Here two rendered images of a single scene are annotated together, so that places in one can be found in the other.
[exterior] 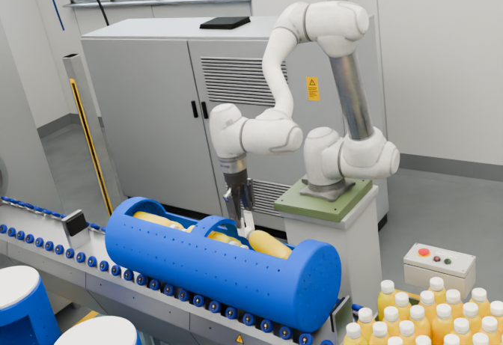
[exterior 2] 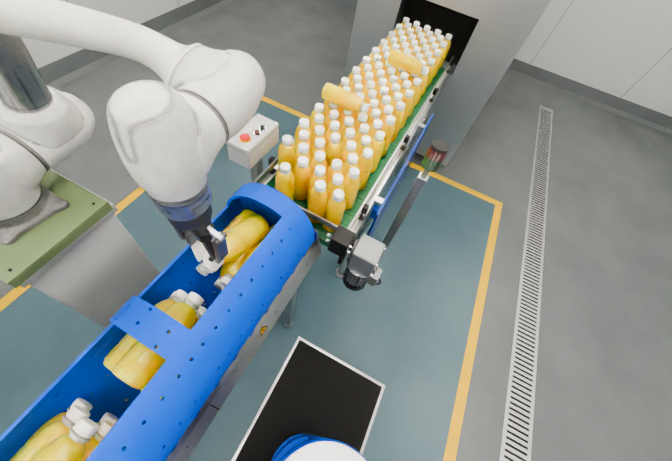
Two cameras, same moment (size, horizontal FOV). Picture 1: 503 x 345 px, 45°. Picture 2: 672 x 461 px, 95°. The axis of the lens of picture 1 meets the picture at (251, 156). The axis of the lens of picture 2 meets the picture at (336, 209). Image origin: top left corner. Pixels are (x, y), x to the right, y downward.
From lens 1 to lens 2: 1.71 m
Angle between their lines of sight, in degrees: 84
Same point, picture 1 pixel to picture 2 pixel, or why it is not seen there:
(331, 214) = (100, 210)
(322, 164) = (18, 176)
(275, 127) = (248, 66)
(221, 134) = (199, 147)
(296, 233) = (61, 277)
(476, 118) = not seen: outside the picture
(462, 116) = not seen: outside the picture
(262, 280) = (288, 253)
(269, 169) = not seen: outside the picture
